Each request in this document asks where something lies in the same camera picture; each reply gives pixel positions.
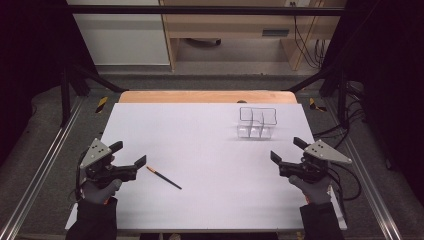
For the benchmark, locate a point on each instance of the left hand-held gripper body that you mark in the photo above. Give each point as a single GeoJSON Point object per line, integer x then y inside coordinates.
{"type": "Point", "coordinates": [95, 152]}

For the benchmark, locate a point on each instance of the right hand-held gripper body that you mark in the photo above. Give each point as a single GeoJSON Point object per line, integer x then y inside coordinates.
{"type": "Point", "coordinates": [321, 151]}

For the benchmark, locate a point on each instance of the gold and black makeup brush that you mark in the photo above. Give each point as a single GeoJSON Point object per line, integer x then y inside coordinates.
{"type": "Point", "coordinates": [163, 177]}

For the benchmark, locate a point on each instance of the clear acrylic organizer box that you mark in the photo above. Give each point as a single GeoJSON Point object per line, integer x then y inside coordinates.
{"type": "Point", "coordinates": [256, 125]}

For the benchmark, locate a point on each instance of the person's right hand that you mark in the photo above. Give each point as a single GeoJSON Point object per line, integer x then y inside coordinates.
{"type": "Point", "coordinates": [315, 191]}

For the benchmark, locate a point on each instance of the person's left hand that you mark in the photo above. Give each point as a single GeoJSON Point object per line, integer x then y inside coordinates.
{"type": "Point", "coordinates": [100, 193]}

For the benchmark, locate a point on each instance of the yellow and black tape marker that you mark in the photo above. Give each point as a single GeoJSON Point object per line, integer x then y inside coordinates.
{"type": "Point", "coordinates": [315, 106]}
{"type": "Point", "coordinates": [102, 104]}

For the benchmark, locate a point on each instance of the white table cover board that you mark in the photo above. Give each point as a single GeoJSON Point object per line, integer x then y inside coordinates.
{"type": "Point", "coordinates": [206, 160]}

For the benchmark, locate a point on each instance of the wooden table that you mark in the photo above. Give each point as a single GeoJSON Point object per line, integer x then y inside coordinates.
{"type": "Point", "coordinates": [200, 97]}

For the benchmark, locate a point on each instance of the dark curtain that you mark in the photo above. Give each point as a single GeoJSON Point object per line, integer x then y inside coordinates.
{"type": "Point", "coordinates": [30, 66]}
{"type": "Point", "coordinates": [390, 83]}

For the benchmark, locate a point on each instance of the white cabinet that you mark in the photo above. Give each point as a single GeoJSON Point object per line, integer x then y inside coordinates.
{"type": "Point", "coordinates": [123, 40]}

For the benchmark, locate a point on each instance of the black curved object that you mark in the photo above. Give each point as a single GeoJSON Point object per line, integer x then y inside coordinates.
{"type": "Point", "coordinates": [203, 42]}

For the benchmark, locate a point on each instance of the wooden desk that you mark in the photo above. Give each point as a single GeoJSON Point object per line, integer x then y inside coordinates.
{"type": "Point", "coordinates": [226, 25]}

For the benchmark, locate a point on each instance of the aluminium rail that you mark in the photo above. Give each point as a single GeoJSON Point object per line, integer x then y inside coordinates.
{"type": "Point", "coordinates": [40, 166]}
{"type": "Point", "coordinates": [366, 180]}

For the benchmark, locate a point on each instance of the black upright frame post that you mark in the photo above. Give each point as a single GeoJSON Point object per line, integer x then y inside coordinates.
{"type": "Point", "coordinates": [342, 100]}
{"type": "Point", "coordinates": [65, 96]}

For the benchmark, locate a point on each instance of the black diagonal frame strut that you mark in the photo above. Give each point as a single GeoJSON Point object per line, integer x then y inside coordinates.
{"type": "Point", "coordinates": [100, 80]}
{"type": "Point", "coordinates": [310, 80]}

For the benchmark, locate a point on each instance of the black horizontal frame bar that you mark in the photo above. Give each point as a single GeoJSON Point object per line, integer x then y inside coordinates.
{"type": "Point", "coordinates": [200, 10]}

